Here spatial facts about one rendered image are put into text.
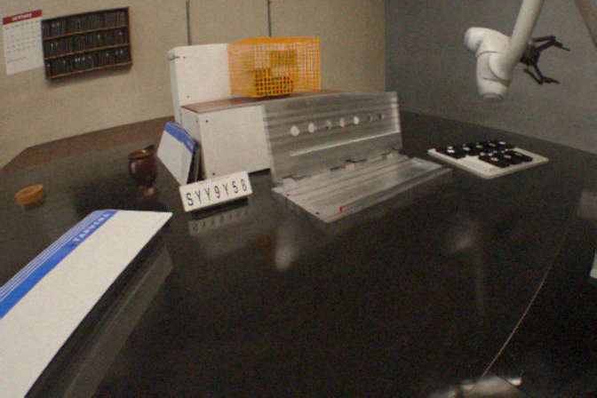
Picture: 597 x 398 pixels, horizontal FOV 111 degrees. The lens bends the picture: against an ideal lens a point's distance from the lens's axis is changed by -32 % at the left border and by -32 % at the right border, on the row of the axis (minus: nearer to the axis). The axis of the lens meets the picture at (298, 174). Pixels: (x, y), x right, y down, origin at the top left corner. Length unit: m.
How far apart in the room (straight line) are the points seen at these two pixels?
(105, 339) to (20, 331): 0.10
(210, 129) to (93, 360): 0.59
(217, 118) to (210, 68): 0.27
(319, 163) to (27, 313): 0.63
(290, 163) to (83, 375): 0.55
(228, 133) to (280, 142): 0.18
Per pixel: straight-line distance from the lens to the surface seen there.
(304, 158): 0.70
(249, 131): 0.81
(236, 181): 0.69
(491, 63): 1.04
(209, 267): 0.49
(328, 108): 0.75
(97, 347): 0.38
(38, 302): 0.37
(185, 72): 0.98
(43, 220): 0.88
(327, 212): 0.58
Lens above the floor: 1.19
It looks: 21 degrees down
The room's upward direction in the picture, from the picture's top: 2 degrees counter-clockwise
